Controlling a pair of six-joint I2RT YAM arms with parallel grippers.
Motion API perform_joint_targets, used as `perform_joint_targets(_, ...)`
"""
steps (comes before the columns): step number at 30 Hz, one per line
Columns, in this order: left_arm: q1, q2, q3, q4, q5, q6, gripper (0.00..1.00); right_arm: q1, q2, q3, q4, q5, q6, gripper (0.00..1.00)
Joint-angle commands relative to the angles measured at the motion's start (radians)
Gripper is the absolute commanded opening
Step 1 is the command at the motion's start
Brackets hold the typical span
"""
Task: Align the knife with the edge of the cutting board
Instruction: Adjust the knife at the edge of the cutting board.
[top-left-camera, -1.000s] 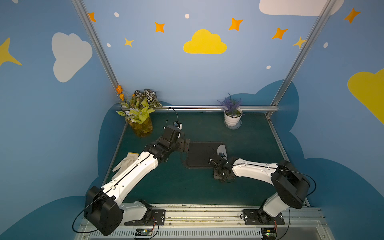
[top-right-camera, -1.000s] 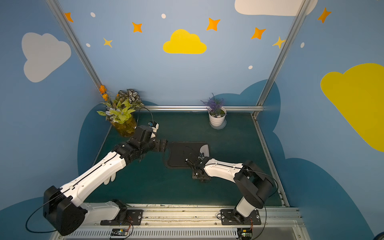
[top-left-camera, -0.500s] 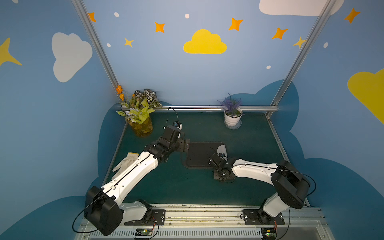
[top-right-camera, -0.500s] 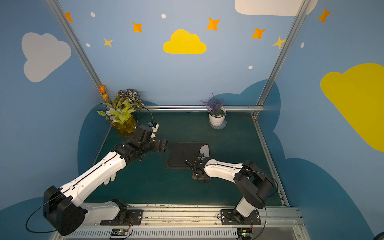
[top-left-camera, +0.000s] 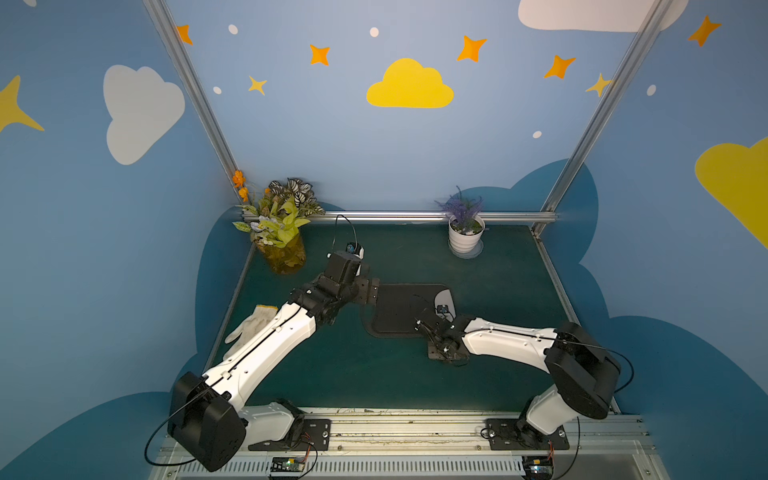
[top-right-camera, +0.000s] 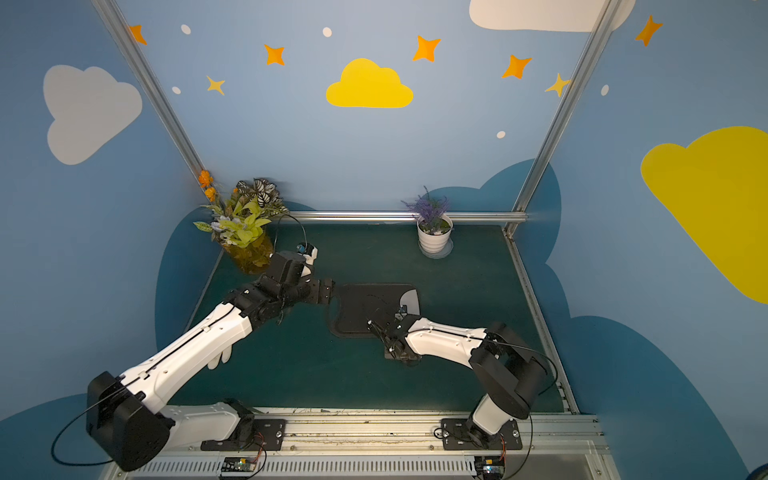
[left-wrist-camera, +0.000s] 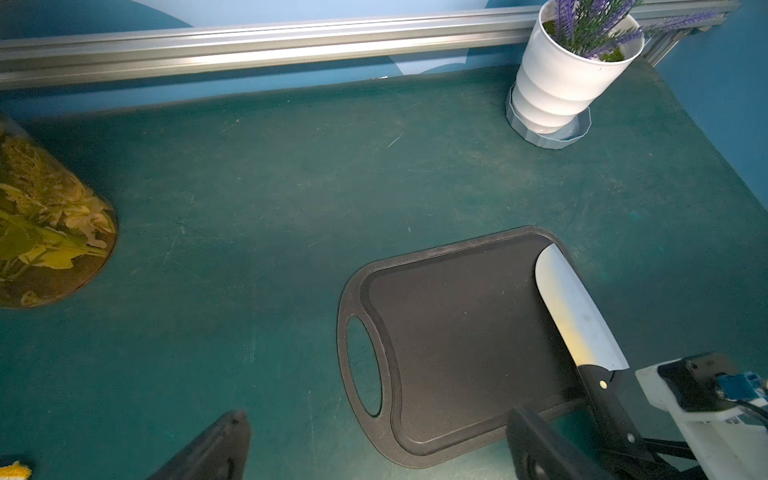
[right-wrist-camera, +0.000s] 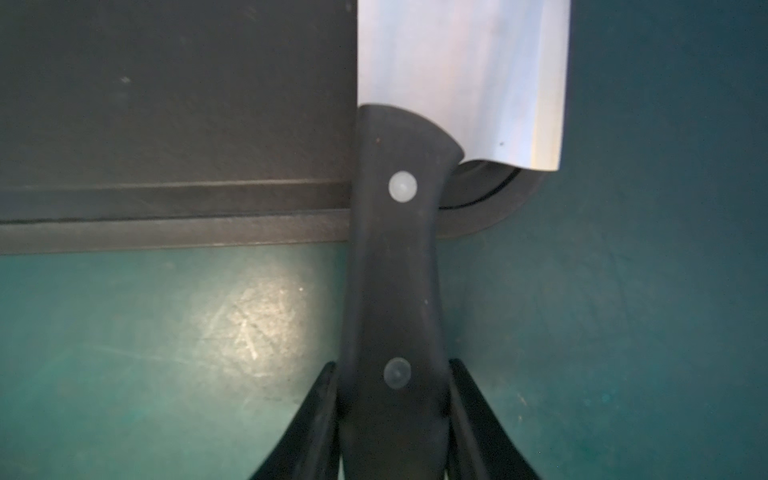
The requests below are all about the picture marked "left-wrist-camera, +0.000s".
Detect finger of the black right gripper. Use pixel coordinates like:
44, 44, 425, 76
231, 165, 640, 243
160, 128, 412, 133
645, 438, 696, 459
605, 457, 708, 480

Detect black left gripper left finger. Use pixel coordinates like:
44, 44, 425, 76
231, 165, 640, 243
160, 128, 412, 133
149, 410, 251, 480

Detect white pot purple plant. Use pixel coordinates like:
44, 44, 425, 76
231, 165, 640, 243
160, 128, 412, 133
506, 1, 718, 150

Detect aluminium back frame rail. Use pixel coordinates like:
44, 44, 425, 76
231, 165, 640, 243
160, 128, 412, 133
0, 0, 742, 91

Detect white work glove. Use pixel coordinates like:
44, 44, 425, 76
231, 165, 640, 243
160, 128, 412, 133
0, 461, 32, 480

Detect glass vase with artificial plants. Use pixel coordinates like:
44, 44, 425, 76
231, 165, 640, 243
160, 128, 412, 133
1, 115, 118, 309

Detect dark grey cutting board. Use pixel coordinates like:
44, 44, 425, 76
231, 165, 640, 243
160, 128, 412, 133
337, 226, 586, 469

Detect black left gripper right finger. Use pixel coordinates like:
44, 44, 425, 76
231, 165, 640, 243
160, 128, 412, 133
506, 406, 612, 480

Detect silver cleaver knife black handle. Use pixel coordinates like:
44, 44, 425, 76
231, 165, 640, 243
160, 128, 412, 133
535, 243, 654, 462

